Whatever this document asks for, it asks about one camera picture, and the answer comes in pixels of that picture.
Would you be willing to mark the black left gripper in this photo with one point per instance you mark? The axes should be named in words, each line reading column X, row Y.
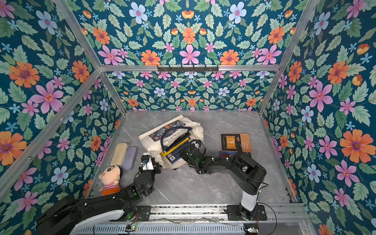
column 155, row 169

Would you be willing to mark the cream canvas tote bag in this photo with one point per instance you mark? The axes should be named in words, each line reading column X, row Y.
column 154, row 140

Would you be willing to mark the brown cover book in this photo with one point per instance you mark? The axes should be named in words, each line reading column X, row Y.
column 236, row 142

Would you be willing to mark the blue Little Prince book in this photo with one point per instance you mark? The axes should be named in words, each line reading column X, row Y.
column 232, row 154

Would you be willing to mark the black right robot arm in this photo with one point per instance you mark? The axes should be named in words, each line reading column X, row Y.
column 244, row 170

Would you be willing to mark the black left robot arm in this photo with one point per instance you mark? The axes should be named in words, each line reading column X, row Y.
column 69, row 215

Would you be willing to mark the yellow spine book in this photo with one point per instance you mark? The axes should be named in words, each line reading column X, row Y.
column 176, row 145

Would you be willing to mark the dark blue book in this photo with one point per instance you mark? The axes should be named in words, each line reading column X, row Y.
column 174, row 155

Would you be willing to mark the purple fabric glasses case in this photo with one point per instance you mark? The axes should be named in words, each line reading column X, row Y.
column 129, row 158

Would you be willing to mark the beige glasses case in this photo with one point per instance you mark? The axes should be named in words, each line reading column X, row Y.
column 119, row 154

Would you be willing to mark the black spine book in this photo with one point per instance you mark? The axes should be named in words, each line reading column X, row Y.
column 185, row 134

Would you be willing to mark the cartoon boy plush doll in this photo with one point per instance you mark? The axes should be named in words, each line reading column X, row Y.
column 110, row 179

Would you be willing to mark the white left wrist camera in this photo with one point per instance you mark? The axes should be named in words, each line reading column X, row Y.
column 147, row 163

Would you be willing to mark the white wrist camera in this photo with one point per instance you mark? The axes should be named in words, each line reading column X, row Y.
column 147, row 163
column 197, row 144

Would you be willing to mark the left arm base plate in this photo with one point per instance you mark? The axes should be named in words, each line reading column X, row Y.
column 137, row 213

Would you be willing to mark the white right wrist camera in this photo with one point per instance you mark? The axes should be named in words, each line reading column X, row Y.
column 197, row 144

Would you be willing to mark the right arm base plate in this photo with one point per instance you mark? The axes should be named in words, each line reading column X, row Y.
column 238, row 213

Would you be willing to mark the black hook rail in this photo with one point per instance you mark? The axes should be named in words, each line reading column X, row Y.
column 193, row 68

